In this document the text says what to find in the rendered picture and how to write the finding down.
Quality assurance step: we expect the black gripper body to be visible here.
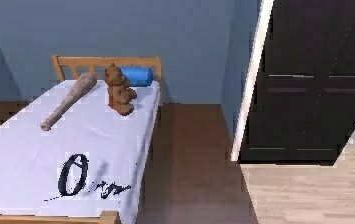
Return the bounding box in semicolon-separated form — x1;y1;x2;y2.
90;182;133;201

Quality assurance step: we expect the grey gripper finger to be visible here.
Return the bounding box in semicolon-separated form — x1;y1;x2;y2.
69;157;90;197
57;153;90;198

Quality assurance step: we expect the wooden bed with white sheet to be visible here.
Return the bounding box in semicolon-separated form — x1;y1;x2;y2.
0;54;164;224

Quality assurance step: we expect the grey baseball bat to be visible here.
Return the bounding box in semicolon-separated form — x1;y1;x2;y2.
39;72;98;132

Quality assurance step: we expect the brown teddy bear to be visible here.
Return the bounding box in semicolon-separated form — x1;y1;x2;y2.
104;63;138;117

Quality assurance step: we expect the blue cylindrical pillow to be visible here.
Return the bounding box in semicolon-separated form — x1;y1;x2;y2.
119;66;155;88

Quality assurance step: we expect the black room door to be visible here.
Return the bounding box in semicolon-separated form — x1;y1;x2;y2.
238;0;355;165

